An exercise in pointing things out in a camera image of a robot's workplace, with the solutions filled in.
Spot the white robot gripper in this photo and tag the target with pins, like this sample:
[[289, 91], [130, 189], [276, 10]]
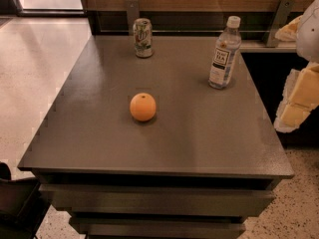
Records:
[[309, 37]]

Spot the left metal wall bracket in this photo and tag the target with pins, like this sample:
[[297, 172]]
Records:
[[133, 13]]

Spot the green soda can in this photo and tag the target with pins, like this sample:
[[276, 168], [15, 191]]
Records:
[[143, 37]]

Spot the orange fruit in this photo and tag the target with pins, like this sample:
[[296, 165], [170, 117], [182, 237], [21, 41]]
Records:
[[143, 107]]

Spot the right metal wall bracket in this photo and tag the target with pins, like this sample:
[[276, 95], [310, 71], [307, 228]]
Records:
[[278, 20]]

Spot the clear plastic water bottle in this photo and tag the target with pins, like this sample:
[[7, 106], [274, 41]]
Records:
[[224, 54]]

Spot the metal wall bracket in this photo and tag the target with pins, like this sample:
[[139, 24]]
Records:
[[133, 13], [278, 20]]

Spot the grey drawer cabinet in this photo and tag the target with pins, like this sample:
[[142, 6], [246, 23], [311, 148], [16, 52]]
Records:
[[208, 160]]

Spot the dark chair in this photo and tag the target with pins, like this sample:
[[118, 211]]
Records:
[[22, 206]]

